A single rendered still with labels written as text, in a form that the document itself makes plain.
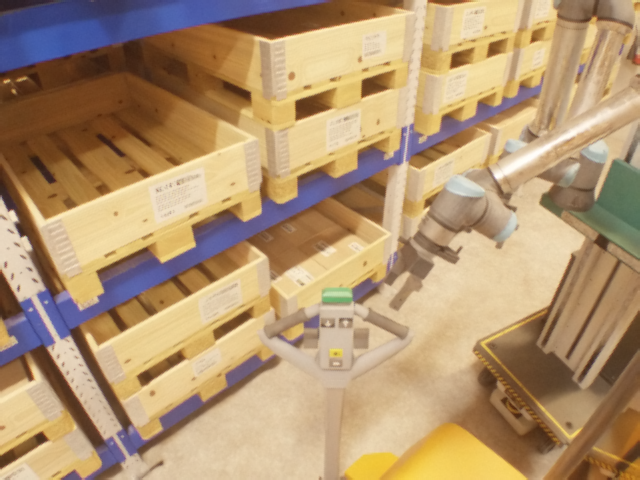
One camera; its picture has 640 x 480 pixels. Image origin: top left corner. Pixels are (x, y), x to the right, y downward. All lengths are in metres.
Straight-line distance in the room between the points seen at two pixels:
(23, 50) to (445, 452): 1.67
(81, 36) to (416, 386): 2.34
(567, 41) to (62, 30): 1.56
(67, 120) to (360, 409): 2.21
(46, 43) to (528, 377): 2.45
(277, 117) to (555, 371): 1.89
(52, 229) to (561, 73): 1.76
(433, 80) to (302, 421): 1.93
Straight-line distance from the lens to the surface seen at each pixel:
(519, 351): 2.68
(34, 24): 1.40
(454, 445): 1.60
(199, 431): 2.65
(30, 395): 1.88
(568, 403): 2.58
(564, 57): 1.82
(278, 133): 1.80
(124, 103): 2.77
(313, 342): 1.27
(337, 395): 1.42
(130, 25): 1.48
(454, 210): 1.11
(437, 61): 2.48
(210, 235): 1.88
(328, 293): 1.19
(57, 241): 1.54
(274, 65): 1.70
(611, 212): 2.12
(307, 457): 2.51
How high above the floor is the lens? 2.27
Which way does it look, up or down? 38 degrees down
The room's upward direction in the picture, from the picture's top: straight up
